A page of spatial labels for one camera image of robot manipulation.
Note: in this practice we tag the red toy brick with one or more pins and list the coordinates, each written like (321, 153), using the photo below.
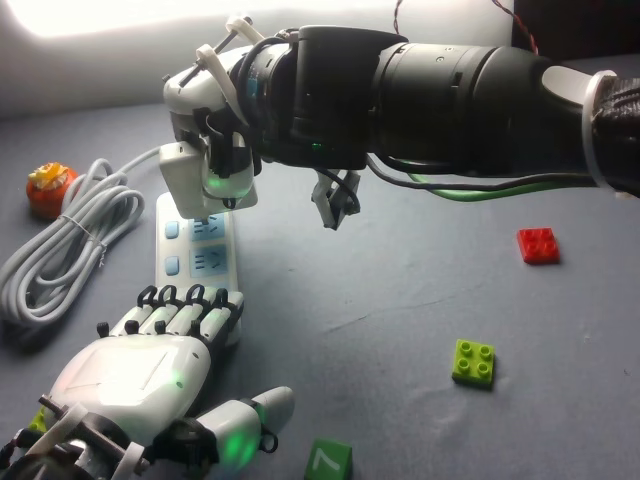
(539, 246)

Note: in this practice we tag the green number block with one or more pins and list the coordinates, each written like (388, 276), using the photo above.
(330, 460)

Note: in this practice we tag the lime toy brick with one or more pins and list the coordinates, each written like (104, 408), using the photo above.
(474, 365)

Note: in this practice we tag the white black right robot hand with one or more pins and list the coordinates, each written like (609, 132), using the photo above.
(185, 97)

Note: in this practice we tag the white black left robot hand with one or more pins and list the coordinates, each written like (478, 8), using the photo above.
(130, 370)

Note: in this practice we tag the white power strip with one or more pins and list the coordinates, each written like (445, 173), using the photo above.
(215, 252)

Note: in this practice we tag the orange toy fruit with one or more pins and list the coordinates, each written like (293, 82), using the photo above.
(47, 192)

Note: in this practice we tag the small lime toy piece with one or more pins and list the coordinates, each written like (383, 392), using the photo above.
(38, 420)

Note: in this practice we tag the grey table cloth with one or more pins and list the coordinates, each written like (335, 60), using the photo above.
(375, 300)

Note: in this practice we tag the white power plug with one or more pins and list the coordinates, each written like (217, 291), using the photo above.
(180, 180)

